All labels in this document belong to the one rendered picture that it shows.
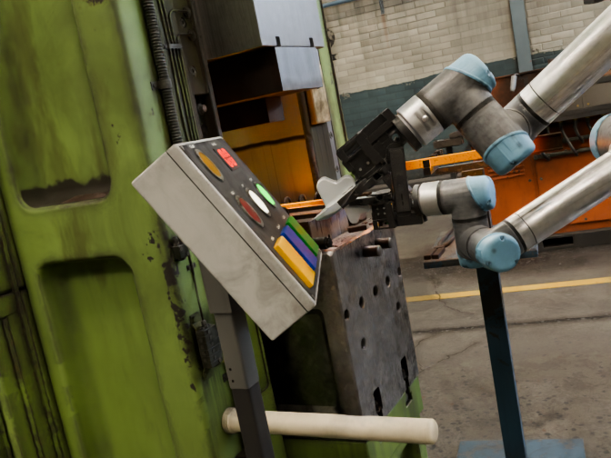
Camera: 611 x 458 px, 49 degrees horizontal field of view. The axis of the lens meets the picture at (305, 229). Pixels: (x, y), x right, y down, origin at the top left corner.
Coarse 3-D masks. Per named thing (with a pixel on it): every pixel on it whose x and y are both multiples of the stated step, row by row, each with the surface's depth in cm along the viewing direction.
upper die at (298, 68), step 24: (288, 48) 150; (312, 48) 160; (216, 72) 152; (240, 72) 150; (264, 72) 147; (288, 72) 149; (312, 72) 158; (216, 96) 154; (240, 96) 151; (264, 96) 154
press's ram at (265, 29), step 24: (216, 0) 142; (240, 0) 140; (264, 0) 142; (288, 0) 152; (312, 0) 162; (216, 24) 144; (240, 24) 141; (264, 24) 141; (288, 24) 151; (312, 24) 161; (216, 48) 145; (240, 48) 142; (264, 48) 144
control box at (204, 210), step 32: (160, 160) 87; (192, 160) 87; (224, 160) 104; (160, 192) 87; (192, 192) 87; (224, 192) 90; (256, 192) 110; (192, 224) 88; (224, 224) 88; (256, 224) 92; (224, 256) 88; (256, 256) 88; (320, 256) 118; (256, 288) 89; (288, 288) 89; (256, 320) 90; (288, 320) 89
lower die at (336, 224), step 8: (288, 208) 164; (296, 208) 162; (304, 208) 161; (312, 208) 160; (320, 208) 159; (296, 216) 156; (304, 216) 156; (312, 216) 155; (336, 216) 163; (344, 216) 166; (304, 224) 151; (312, 224) 152; (320, 224) 155; (328, 224) 159; (336, 224) 162; (344, 224) 166; (312, 232) 151; (320, 232) 155; (328, 232) 158; (336, 232) 162; (344, 232) 165
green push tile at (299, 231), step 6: (288, 222) 111; (294, 222) 115; (294, 228) 111; (300, 228) 116; (300, 234) 111; (306, 234) 117; (306, 240) 113; (312, 240) 117; (312, 246) 113; (318, 246) 119; (312, 252) 111
